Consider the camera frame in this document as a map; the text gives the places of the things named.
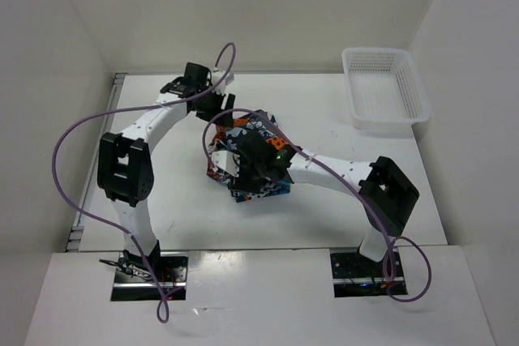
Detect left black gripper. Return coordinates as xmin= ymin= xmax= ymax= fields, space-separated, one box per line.
xmin=192 ymin=86 xmax=234 ymax=128

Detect patterned blue orange shorts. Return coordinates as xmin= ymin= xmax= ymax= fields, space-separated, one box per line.
xmin=204 ymin=109 xmax=291 ymax=203

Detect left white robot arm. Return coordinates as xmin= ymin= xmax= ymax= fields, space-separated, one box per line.
xmin=97 ymin=62 xmax=234 ymax=281

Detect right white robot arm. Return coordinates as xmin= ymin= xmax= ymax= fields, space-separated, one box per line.
xmin=230 ymin=131 xmax=419 ymax=276

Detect white plastic basket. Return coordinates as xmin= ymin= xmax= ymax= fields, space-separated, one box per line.
xmin=341 ymin=47 xmax=431 ymax=133

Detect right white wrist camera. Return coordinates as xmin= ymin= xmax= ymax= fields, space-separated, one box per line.
xmin=210 ymin=150 xmax=240 ymax=177

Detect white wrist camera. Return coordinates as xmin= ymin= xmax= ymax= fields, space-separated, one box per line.
xmin=210 ymin=150 xmax=240 ymax=177
xmin=211 ymin=70 xmax=234 ymax=95

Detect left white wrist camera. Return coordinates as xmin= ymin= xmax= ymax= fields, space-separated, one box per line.
xmin=211 ymin=70 xmax=234 ymax=95

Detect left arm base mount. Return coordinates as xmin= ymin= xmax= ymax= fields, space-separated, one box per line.
xmin=99 ymin=251 xmax=189 ymax=301

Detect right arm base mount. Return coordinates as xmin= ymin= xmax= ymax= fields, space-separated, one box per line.
xmin=330 ymin=250 xmax=408 ymax=298

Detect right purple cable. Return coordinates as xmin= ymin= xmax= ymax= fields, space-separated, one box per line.
xmin=201 ymin=107 xmax=431 ymax=303

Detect purple cable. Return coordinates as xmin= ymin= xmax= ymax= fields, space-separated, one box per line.
xmin=201 ymin=107 xmax=431 ymax=303
xmin=51 ymin=41 xmax=237 ymax=323

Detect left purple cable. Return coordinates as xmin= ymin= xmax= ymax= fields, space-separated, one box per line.
xmin=51 ymin=41 xmax=237 ymax=323

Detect aluminium table edge rail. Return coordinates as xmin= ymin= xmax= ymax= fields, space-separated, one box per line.
xmin=65 ymin=73 xmax=127 ymax=253

